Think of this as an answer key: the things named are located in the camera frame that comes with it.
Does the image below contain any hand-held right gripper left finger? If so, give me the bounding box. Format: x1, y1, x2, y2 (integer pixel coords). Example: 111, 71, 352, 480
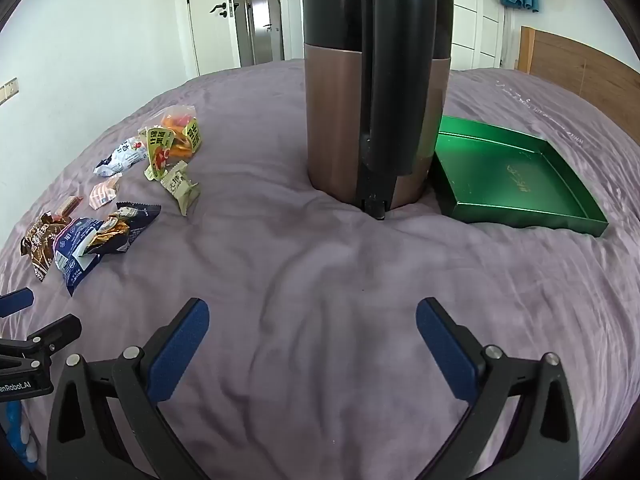
46, 298, 211, 480

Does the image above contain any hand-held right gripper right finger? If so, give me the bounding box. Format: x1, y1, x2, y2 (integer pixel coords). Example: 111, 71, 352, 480
416, 297, 581, 480

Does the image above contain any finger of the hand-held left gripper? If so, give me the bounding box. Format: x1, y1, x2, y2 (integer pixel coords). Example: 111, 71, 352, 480
0, 288, 35, 318
0, 314, 82, 370

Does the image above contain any small orange snack bar packet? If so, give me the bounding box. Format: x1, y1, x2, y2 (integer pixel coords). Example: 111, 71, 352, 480
54, 195, 84, 221

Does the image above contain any pink striped snack packet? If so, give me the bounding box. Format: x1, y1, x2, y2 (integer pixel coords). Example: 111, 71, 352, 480
89, 174, 123, 209

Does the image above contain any green tray box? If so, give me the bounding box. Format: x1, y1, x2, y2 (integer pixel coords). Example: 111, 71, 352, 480
431, 115, 610, 238

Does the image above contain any person's left hand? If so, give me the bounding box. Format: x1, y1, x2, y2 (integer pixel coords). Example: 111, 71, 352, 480
0, 401, 38, 468

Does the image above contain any gold brown snack packet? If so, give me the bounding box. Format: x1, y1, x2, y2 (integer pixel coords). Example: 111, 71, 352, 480
82, 212, 132, 256

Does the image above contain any purple bed sheet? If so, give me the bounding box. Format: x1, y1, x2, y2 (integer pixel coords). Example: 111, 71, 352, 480
0, 57, 640, 480

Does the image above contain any dark navy snack packet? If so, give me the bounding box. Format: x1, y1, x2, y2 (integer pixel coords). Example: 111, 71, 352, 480
116, 202, 162, 254

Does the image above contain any beige snack packet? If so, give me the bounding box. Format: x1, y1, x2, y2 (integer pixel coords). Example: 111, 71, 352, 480
160, 162, 201, 217

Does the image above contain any copper and black kettle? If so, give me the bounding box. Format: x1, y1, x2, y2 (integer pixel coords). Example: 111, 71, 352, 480
299, 0, 453, 221

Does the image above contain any wooden headboard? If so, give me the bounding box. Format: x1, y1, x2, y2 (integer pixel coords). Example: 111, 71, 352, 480
517, 25, 640, 134

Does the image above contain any white door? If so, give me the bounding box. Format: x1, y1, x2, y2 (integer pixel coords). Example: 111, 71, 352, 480
185, 0, 242, 79

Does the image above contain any white wardrobe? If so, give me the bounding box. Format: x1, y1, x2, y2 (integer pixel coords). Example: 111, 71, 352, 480
449, 0, 507, 72

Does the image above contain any grey inner door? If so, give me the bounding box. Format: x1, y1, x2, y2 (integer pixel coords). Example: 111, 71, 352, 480
249, 0, 286, 64

